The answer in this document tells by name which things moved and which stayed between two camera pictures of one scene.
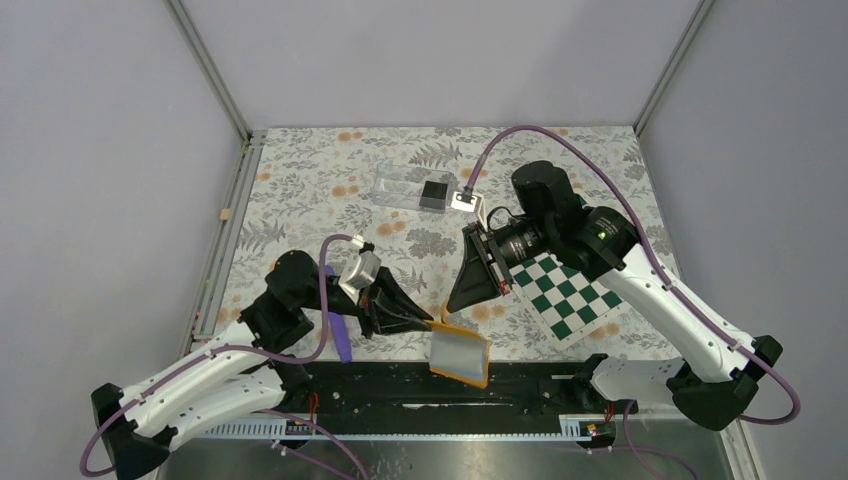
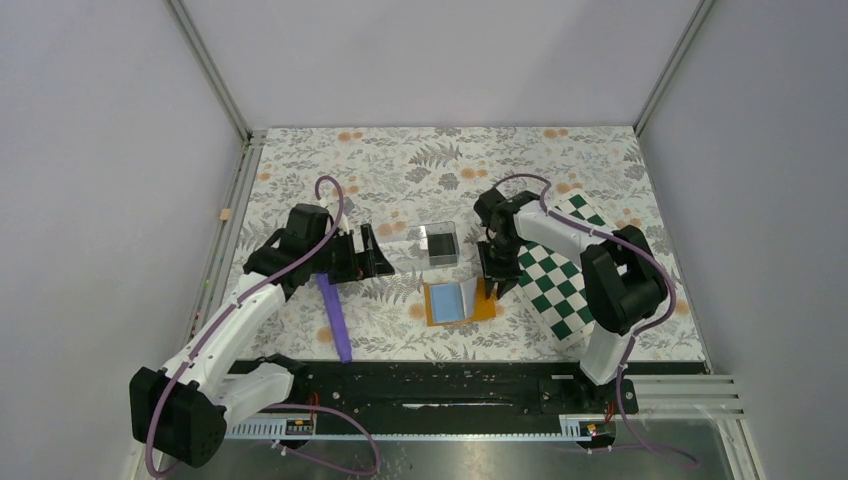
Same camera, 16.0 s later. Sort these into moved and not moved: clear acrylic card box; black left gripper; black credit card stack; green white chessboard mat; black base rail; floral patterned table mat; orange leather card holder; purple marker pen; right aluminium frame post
Moved: black left gripper; clear acrylic card box; orange leather card holder; black credit card stack
Not moved: green white chessboard mat; purple marker pen; floral patterned table mat; right aluminium frame post; black base rail
